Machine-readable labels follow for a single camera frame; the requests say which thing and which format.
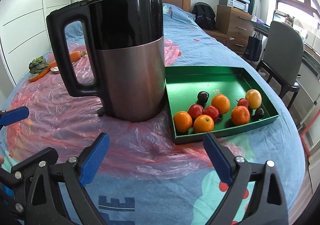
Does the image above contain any blue patterned bed cover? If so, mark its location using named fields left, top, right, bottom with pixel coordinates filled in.
left=0, top=3, right=307, bottom=225

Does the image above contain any green leafy vegetable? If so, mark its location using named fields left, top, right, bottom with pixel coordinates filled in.
left=29, top=56, right=49, bottom=74

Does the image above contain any green cardboard tray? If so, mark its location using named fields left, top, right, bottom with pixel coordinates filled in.
left=165, top=66, right=279, bottom=144

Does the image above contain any black backpack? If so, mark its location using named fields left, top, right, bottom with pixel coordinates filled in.
left=192, top=2, right=216, bottom=30

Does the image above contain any orange oval dish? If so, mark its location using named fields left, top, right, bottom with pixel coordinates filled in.
left=29, top=67, right=50, bottom=82

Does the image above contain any large orange carrot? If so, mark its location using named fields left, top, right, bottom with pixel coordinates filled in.
left=48, top=50, right=86, bottom=68

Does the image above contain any pink plastic sheet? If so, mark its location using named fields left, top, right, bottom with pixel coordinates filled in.
left=6, top=39, right=247, bottom=181

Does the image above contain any orange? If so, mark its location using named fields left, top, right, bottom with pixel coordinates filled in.
left=231, top=106, right=251, bottom=126
left=173, top=111, right=193, bottom=133
left=211, top=94, right=231, bottom=115
left=193, top=114, right=214, bottom=133

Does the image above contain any dark blue tote bag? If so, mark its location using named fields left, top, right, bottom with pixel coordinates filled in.
left=244, top=32, right=262, bottom=62

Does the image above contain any white printer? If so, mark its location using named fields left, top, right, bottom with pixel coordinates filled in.
left=219, top=0, right=250, bottom=12

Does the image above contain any black silver electric kettle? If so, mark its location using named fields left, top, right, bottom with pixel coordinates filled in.
left=46, top=0, right=165, bottom=122

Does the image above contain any red apple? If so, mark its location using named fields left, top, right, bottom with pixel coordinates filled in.
left=203, top=106, right=220, bottom=122
left=188, top=104, right=203, bottom=120
left=237, top=98, right=249, bottom=108

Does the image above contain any grey chair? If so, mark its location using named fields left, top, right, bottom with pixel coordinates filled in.
left=255, top=20, right=305, bottom=111

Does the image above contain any wooden drawer chest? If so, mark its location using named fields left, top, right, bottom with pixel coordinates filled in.
left=204, top=5, right=254, bottom=57

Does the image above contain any dark plum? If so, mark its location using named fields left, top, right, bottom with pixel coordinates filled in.
left=254, top=108, right=265, bottom=120
left=197, top=91, right=209, bottom=105

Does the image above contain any white wardrobe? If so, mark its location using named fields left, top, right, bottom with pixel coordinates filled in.
left=1, top=0, right=71, bottom=85

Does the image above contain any yellow apple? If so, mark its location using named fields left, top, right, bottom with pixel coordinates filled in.
left=245, top=89, right=262, bottom=109

